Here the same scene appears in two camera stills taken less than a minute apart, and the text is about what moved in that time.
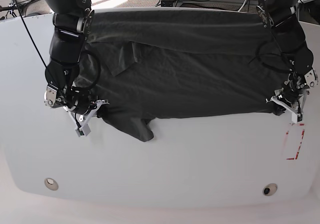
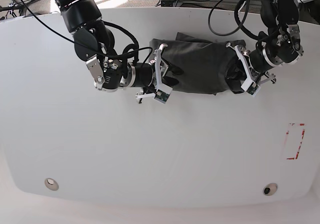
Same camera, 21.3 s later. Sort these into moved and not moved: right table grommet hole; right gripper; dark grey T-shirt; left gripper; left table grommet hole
Moved: dark grey T-shirt; right gripper; left gripper
Not moved: left table grommet hole; right table grommet hole
